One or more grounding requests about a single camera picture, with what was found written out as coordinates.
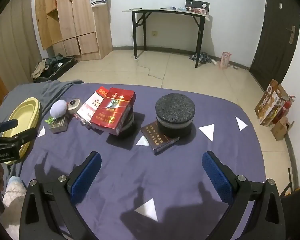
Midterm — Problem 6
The black round sponge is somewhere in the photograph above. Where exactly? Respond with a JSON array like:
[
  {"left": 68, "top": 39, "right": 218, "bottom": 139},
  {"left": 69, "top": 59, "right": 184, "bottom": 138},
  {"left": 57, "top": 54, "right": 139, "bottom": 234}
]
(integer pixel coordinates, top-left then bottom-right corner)
[
  {"left": 115, "top": 107, "right": 136, "bottom": 137},
  {"left": 155, "top": 93, "right": 196, "bottom": 138}
]

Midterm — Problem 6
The clothes pile in suitcase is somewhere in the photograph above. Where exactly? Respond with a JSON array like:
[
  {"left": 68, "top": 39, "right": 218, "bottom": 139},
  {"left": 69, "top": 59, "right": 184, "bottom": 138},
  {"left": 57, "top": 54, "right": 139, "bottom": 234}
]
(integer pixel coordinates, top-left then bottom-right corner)
[{"left": 31, "top": 54, "right": 63, "bottom": 78}]

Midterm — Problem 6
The red fire extinguisher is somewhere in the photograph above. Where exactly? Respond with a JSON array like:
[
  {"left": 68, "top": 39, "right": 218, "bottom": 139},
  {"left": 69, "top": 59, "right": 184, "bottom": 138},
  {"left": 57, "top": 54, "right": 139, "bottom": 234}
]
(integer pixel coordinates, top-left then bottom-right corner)
[{"left": 272, "top": 95, "right": 295, "bottom": 125}]

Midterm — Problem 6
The printed cardboard box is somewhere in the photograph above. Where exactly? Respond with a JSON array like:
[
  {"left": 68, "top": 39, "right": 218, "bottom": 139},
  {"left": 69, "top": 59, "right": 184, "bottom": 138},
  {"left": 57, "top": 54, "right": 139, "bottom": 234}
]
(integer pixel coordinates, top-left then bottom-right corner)
[{"left": 254, "top": 79, "right": 289, "bottom": 126}]

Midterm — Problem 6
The yellow plastic basin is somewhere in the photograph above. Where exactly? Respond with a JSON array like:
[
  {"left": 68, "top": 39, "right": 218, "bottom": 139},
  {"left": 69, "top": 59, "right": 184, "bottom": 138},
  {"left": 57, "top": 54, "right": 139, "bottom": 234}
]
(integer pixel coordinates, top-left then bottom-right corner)
[{"left": 1, "top": 97, "right": 41, "bottom": 165}]

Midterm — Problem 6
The wooden wardrobe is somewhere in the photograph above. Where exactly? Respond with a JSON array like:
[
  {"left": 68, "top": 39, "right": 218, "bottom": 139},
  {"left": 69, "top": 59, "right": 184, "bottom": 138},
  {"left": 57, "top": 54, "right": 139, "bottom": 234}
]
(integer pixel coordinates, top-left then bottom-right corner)
[{"left": 34, "top": 0, "right": 113, "bottom": 61}]

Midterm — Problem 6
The grey blanket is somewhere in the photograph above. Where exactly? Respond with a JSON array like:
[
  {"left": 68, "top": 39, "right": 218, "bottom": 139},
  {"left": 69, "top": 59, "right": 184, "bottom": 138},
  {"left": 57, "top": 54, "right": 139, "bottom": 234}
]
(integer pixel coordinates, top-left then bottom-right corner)
[{"left": 0, "top": 79, "right": 85, "bottom": 180}]

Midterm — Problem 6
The small plain cardboard box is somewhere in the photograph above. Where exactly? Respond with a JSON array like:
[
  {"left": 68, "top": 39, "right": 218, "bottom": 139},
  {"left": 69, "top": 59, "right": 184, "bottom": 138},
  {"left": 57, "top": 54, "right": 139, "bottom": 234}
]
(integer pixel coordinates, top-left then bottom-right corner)
[{"left": 270, "top": 117, "right": 295, "bottom": 141}]

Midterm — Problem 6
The checked cloth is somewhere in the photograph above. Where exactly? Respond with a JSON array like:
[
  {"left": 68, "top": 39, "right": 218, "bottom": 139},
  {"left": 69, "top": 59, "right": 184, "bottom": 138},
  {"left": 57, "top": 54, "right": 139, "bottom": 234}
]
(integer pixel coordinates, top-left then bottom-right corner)
[{"left": 189, "top": 52, "right": 213, "bottom": 64}]

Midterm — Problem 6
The pink package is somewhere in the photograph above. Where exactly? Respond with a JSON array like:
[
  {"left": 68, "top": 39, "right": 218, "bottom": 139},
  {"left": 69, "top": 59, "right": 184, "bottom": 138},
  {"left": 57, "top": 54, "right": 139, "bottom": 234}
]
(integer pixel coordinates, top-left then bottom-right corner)
[{"left": 219, "top": 52, "right": 232, "bottom": 69}]

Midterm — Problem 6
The red and white cigarette box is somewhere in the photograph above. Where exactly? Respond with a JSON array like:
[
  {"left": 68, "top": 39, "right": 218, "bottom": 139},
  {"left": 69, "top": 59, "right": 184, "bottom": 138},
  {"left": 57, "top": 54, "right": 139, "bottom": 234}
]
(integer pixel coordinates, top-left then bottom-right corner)
[{"left": 76, "top": 86, "right": 110, "bottom": 121}]

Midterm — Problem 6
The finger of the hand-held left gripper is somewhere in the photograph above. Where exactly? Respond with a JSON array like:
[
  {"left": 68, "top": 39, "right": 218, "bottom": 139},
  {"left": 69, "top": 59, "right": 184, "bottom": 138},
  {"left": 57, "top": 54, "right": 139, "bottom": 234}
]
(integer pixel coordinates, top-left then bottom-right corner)
[
  {"left": 0, "top": 119, "right": 18, "bottom": 137},
  {"left": 1, "top": 128, "right": 38, "bottom": 153}
]

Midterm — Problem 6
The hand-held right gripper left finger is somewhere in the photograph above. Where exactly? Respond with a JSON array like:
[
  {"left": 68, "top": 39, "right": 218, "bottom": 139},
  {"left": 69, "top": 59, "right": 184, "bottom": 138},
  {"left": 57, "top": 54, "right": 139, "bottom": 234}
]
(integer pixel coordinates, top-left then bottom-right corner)
[{"left": 19, "top": 151, "right": 103, "bottom": 240}]

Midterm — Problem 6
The metal door handle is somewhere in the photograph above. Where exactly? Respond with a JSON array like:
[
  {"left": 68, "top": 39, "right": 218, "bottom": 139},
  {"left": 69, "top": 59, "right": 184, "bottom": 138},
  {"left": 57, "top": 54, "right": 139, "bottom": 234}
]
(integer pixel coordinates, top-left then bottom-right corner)
[{"left": 286, "top": 26, "right": 296, "bottom": 44}]

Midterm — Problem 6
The black bag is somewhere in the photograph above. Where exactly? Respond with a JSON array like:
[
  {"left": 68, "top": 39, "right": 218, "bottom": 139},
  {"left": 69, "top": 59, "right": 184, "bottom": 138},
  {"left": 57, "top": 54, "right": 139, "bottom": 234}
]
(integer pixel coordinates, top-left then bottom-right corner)
[{"left": 280, "top": 180, "right": 300, "bottom": 240}]

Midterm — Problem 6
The dark door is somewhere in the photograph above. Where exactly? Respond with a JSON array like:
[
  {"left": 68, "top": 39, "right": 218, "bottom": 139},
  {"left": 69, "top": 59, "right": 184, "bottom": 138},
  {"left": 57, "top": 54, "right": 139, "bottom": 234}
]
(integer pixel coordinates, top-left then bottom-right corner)
[{"left": 249, "top": 0, "right": 300, "bottom": 84}]

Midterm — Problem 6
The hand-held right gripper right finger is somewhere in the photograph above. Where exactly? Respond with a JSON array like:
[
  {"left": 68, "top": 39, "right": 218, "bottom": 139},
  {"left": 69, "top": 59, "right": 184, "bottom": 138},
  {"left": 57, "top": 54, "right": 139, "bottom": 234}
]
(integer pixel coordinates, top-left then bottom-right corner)
[{"left": 202, "top": 151, "right": 287, "bottom": 240}]

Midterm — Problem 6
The lavender round ball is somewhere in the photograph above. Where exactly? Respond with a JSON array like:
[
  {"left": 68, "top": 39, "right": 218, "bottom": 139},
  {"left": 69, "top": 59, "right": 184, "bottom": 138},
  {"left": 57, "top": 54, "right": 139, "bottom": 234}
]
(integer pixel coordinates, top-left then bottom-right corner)
[{"left": 50, "top": 100, "right": 68, "bottom": 118}]

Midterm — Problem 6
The beige curtain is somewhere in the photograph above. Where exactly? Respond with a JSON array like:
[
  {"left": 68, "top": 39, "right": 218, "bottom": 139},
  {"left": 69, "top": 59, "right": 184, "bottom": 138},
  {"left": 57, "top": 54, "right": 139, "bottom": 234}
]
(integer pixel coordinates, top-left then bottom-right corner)
[{"left": 0, "top": 0, "right": 42, "bottom": 110}]

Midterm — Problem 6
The purple bedsheet with white triangles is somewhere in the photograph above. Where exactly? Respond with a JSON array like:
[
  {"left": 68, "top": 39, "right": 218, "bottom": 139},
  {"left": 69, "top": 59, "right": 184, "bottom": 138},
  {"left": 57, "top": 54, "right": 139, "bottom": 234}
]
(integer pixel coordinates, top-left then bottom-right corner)
[{"left": 0, "top": 82, "right": 267, "bottom": 240}]

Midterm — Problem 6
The shiny red cigarette box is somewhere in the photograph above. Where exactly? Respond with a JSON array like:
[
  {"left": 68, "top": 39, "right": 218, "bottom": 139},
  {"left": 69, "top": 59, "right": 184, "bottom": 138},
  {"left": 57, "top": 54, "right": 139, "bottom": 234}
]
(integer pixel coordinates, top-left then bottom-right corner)
[{"left": 90, "top": 87, "right": 136, "bottom": 135}]

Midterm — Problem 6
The dark brown box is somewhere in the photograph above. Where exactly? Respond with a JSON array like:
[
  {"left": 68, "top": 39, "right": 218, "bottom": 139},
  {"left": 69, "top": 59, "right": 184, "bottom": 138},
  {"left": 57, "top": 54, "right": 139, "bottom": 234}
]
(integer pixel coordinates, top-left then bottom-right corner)
[{"left": 140, "top": 121, "right": 180, "bottom": 155}]

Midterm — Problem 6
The black chair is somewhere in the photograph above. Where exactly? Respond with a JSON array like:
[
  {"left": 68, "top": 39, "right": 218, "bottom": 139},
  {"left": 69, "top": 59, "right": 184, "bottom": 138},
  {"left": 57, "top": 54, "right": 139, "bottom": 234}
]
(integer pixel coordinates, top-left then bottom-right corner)
[{"left": 185, "top": 0, "right": 210, "bottom": 14}]

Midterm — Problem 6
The open black suitcase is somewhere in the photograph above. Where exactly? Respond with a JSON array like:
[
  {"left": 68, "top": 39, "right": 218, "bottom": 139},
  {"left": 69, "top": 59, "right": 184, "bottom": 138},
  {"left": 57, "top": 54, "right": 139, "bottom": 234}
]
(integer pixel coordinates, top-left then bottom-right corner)
[{"left": 33, "top": 56, "right": 75, "bottom": 83}]

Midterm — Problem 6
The small round tin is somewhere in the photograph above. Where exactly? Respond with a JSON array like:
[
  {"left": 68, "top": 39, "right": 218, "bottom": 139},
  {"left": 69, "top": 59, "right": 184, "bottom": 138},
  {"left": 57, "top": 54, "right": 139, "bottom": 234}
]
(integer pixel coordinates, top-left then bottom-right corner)
[{"left": 67, "top": 98, "right": 82, "bottom": 113}]

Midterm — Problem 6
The white fluffy cloth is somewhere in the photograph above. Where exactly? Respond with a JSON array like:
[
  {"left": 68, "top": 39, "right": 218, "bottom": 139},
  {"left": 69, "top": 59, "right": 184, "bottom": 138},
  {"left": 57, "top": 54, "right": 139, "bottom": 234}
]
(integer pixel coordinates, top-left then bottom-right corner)
[{"left": 1, "top": 176, "right": 28, "bottom": 230}]

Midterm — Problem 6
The black-legged folding table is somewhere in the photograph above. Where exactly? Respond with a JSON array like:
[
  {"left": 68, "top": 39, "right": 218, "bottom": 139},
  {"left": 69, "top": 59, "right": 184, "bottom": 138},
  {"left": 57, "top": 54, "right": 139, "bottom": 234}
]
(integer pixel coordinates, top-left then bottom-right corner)
[{"left": 122, "top": 7, "right": 212, "bottom": 68}]

